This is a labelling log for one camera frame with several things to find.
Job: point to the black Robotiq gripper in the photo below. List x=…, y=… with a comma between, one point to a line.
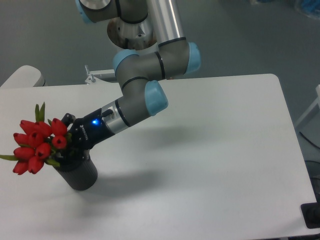
x=85, y=132

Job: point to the red tulip bouquet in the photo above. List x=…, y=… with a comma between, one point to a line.
x=41, y=143

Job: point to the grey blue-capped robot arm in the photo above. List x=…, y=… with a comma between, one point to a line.
x=139, y=75

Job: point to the dark grey ribbed vase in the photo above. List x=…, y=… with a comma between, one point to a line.
x=79, y=175

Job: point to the white rounded chair back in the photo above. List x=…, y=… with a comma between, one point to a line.
x=25, y=77

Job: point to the black box at table edge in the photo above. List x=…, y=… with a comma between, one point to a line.
x=311, y=215

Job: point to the blue items in bag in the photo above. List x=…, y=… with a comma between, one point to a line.
x=308, y=8

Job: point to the white pedestal base frame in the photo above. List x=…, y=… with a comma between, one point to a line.
x=99, y=76

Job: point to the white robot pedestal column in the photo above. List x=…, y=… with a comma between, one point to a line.
x=138, y=36

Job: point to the white frame at right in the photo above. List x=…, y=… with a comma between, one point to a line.
x=309, y=113

